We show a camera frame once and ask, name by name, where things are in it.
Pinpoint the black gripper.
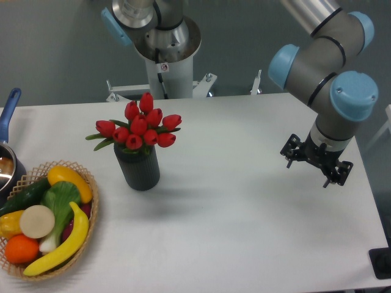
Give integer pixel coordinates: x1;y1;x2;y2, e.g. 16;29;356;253
280;134;354;188

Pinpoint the red tulip bouquet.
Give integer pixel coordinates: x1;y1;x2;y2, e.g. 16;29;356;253
86;92;182;155

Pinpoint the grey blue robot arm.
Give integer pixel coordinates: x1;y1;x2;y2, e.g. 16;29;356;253
101;1;378;185

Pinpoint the dark grey ribbed vase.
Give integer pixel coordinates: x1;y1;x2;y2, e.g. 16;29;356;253
114;145;160;191

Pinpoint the white furniture leg right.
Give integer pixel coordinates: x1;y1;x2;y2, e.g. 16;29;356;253
363;105;390;154

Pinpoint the black device at table edge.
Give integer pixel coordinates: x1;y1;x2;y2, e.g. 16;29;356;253
368;247;390;280

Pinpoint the purple eggplant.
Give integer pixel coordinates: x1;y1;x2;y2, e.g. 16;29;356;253
61;203;92;243

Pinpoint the yellow banana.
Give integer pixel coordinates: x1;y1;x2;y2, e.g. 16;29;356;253
23;201;89;277

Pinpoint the green bok choy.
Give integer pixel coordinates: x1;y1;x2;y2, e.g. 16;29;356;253
39;181;81;255

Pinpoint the green cucumber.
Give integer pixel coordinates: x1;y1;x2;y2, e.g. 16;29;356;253
1;178;51;216

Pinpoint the orange fruit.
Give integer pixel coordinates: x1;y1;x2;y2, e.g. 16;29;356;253
5;234;39;264

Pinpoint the yellow bell pepper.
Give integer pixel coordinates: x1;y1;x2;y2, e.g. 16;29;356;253
1;210;24;239

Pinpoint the woven wicker basket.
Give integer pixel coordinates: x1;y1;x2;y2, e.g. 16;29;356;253
1;160;99;281

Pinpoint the blue handled saucepan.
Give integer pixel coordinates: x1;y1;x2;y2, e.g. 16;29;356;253
1;88;26;207

